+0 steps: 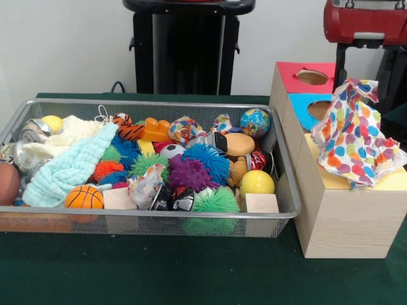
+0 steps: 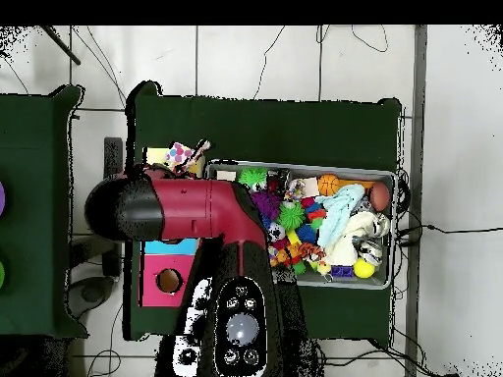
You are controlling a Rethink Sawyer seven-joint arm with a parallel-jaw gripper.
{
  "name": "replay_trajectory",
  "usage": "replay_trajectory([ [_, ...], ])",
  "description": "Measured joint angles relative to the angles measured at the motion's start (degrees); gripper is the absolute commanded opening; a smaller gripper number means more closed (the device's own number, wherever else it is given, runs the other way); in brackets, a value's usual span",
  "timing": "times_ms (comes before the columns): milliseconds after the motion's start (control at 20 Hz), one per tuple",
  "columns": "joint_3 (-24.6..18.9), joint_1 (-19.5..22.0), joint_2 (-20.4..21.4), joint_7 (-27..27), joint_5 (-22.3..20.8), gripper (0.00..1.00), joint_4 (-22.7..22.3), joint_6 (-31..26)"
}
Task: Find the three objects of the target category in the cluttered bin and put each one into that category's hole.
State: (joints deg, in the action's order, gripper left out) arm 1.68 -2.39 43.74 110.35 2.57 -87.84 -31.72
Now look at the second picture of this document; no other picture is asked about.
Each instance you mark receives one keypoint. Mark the polka dot cloth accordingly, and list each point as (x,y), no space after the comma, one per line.
(178,153)

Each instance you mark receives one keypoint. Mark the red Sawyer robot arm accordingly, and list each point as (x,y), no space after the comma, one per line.
(188,208)

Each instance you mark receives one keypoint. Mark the shallow mesh toy bin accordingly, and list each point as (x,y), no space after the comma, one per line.
(346,280)

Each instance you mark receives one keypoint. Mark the wooden box with three holes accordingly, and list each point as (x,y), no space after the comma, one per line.
(157,298)

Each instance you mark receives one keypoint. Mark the purple spiky ball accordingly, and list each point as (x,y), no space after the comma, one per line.
(269,204)

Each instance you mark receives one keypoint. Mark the small soccer ball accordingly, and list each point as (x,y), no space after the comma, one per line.
(277,231)

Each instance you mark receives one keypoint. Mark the orange toy basketball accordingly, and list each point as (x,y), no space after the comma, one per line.
(329,184)

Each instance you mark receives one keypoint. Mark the light blue cloth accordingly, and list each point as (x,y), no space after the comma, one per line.
(338,214)

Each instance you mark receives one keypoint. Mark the dark green tablecloth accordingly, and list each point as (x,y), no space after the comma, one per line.
(255,118)

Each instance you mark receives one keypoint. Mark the cream knitted cloth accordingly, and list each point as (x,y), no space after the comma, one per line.
(349,239)

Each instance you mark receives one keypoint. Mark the yellow tennis ball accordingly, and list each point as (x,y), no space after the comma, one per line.
(364,268)

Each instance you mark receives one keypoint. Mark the brown toy football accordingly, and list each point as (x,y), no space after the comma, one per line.
(379,196)

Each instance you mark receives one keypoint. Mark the black upright bar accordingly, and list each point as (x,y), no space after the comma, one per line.
(113,157)

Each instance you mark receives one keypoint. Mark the grey floor base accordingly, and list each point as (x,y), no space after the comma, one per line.
(92,294)

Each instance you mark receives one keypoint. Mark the green cloth side table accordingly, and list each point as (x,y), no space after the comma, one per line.
(31,176)

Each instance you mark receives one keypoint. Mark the purple disc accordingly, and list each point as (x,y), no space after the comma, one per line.
(1,198)

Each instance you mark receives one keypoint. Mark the black rod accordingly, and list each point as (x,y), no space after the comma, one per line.
(61,45)

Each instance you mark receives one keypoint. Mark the green disc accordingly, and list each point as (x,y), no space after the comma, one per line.
(1,275)

